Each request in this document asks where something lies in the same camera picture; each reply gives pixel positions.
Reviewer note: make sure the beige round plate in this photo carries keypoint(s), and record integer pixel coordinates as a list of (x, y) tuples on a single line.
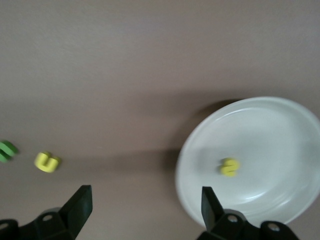
[(275, 140)]

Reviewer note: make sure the yellow foam letter s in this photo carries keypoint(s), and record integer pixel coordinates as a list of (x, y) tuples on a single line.
[(230, 167)]

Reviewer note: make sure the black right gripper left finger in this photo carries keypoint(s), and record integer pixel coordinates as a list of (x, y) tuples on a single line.
[(75, 212)]

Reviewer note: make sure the green foam letter n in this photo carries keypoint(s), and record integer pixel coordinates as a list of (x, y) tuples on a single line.
[(6, 150)]

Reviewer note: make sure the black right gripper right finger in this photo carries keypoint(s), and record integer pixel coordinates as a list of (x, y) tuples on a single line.
[(212, 212)]

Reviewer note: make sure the yellow foam letter u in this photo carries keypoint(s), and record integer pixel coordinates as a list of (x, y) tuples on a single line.
[(45, 168)]

